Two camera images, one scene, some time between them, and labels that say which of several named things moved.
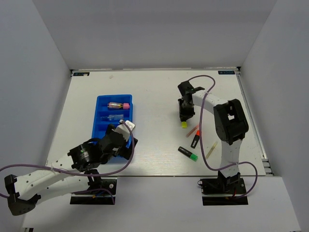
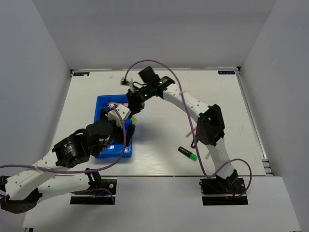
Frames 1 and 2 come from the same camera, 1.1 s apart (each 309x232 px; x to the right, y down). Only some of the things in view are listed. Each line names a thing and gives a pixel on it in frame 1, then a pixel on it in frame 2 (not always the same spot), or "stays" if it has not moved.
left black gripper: x=127 y=152 to x=131 y=131
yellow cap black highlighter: x=184 y=124 to x=134 y=119
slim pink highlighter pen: x=192 y=130 stays
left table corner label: x=81 y=74 stays
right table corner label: x=226 y=72 stays
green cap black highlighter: x=193 y=156 stays
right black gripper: x=183 y=113 to x=134 y=104
